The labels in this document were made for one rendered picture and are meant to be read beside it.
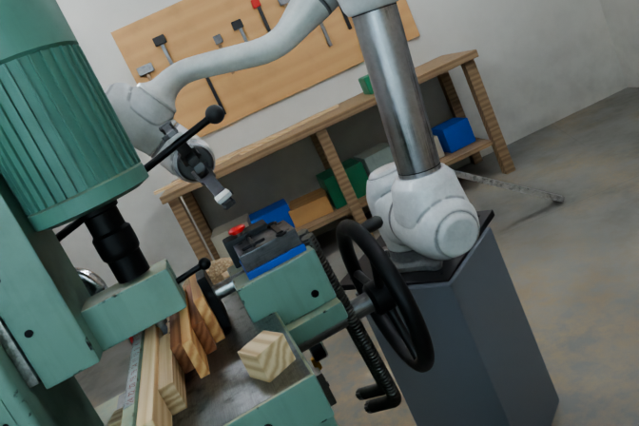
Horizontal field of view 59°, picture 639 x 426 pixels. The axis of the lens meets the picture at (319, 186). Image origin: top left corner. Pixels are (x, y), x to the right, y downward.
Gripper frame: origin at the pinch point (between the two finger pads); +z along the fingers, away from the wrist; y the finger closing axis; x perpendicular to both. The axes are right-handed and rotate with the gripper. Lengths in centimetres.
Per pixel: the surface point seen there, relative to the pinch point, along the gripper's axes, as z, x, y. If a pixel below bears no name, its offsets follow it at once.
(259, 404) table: 42.3, -11.9, -21.2
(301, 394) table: 42.7, -7.6, -23.6
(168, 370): 29.9, -19.7, -15.3
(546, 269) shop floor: -102, 87, -134
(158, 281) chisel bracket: 17.3, -15.5, -7.9
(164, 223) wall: -323, -44, -43
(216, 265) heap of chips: -9.8, -9.7, -18.0
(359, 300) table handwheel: 14.8, 6.5, -32.8
